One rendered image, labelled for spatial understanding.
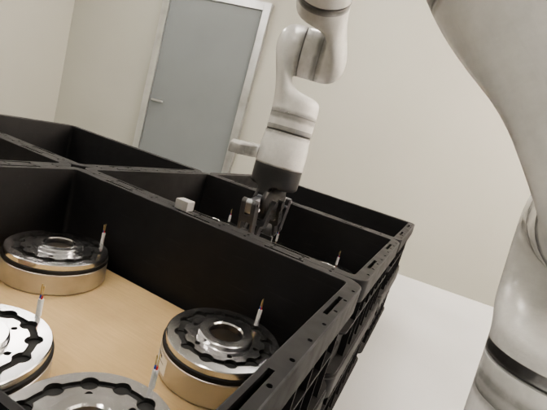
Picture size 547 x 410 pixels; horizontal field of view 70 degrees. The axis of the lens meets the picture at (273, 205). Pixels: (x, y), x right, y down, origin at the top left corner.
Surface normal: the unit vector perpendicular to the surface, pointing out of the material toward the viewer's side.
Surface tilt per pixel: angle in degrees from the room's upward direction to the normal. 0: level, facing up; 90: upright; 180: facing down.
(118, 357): 0
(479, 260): 90
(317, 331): 0
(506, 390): 92
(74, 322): 0
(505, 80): 110
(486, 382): 93
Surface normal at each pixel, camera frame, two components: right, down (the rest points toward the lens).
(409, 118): -0.29, 0.09
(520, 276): -0.62, -0.18
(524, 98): -0.75, 0.18
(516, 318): -0.34, -0.89
